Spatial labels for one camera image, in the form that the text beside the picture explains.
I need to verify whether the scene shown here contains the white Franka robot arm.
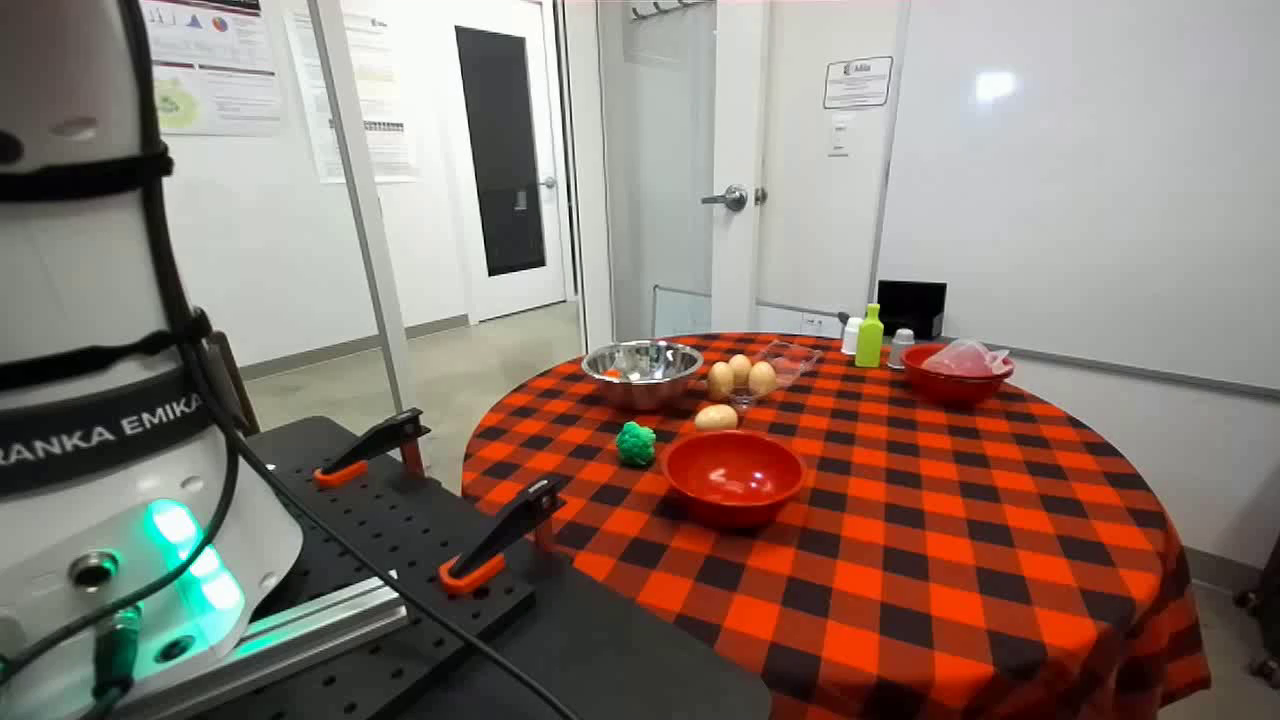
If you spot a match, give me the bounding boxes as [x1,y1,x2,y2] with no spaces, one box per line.
[0,0,299,720]

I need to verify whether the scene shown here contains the silver metal bowl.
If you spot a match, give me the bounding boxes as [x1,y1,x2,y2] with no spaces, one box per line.
[580,339,705,412]

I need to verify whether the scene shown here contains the red plastic bowl front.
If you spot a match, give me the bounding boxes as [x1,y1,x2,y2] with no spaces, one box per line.
[662,433,808,532]

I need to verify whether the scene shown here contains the red bowl with plastic wrap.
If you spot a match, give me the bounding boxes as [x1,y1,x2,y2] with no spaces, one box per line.
[906,339,1014,406]

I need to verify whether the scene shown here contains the beige egg left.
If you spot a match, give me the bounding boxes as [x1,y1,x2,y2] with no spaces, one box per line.
[708,359,735,401]

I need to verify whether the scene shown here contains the beige egg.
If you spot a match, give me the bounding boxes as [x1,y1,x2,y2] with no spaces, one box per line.
[728,353,752,389]
[697,402,741,433]
[708,359,735,401]
[747,359,776,397]

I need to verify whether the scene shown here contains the green toy vegetable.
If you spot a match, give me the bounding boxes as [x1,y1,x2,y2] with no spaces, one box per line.
[613,418,658,467]

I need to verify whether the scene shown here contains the beige egg front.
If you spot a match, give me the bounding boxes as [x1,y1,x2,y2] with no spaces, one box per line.
[697,402,741,433]

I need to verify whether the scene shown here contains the beige egg back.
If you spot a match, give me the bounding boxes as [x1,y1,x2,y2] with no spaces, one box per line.
[728,353,752,389]

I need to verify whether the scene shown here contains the beige egg right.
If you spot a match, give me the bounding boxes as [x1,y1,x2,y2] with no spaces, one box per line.
[747,359,776,397]

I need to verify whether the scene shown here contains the green bottle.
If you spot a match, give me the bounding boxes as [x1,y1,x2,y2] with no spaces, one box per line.
[855,305,886,367]

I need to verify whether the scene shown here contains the black orange clamp left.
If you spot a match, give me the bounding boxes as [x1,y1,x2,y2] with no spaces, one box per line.
[314,406,428,493]

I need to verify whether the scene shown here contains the black orange clamp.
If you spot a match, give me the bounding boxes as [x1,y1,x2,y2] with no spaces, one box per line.
[314,406,428,493]
[437,481,560,597]

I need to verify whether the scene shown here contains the black orange clamp right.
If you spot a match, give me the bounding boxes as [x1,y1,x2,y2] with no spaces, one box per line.
[437,481,560,597]

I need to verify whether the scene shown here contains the orange black plaid tablecloth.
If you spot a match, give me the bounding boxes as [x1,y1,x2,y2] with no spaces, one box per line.
[466,330,1213,720]

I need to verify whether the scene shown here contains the black box by wall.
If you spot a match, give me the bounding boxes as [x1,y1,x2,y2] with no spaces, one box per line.
[876,279,949,339]

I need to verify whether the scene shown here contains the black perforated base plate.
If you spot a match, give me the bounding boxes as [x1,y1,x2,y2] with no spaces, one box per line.
[211,416,768,720]

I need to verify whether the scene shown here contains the white door with handle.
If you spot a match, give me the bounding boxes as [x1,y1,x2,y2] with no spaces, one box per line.
[705,0,912,329]

